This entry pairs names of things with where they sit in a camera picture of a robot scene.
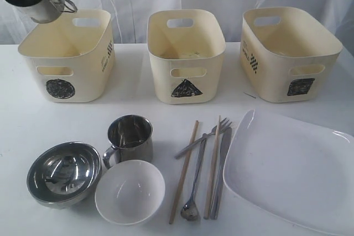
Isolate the white rectangular plate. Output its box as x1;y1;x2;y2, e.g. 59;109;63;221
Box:
223;109;353;235

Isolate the wooden chopstick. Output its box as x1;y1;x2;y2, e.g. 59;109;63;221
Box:
204;116;221;219
169;120;200;225

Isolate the cream bin with circle mark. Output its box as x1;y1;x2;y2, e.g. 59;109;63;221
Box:
18;9;115;103

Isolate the cream bin with square mark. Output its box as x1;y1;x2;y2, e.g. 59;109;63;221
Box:
240;7;343;103

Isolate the right wooden chopstick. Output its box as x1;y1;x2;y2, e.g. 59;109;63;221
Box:
204;116;221;219

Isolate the steel fork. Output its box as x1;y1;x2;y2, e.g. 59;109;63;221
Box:
174;118;232;159

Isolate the left wooden chopstick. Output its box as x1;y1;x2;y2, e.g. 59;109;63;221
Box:
169;120;200;225

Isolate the steel table knife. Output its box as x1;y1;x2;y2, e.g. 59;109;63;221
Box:
210;127;232;220

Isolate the stainless steel bowl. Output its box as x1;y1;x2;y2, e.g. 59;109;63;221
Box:
27;141;102;209

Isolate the cream bin with triangle mark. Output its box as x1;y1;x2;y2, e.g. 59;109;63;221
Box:
147;9;226;104

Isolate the white ceramic bowl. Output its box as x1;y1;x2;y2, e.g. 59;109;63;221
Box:
94;160;165;226

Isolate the long steel spoon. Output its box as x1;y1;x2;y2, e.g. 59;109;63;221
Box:
180;134;207;222

